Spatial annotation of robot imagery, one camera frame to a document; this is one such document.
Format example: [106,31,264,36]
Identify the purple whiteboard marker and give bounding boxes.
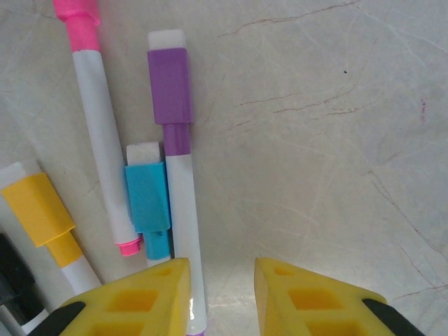
[162,122,208,336]

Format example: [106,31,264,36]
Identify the pink marker cap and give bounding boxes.
[51,0,103,27]

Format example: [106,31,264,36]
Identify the blue marker cap with eraser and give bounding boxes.
[124,141,173,234]

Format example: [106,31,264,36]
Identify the pink whiteboard marker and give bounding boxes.
[67,23,144,258]

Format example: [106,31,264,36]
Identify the black marker cap with eraser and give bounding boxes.
[0,199,37,306]

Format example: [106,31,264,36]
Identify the yellow whiteboard marker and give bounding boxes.
[45,232,104,302]

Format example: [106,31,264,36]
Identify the black whiteboard marker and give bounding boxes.
[0,279,53,336]

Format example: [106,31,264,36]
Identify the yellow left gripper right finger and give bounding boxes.
[253,257,427,336]

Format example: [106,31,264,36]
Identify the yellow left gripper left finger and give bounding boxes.
[29,257,193,336]

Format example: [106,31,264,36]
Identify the yellow marker cap with eraser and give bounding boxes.
[0,160,77,249]

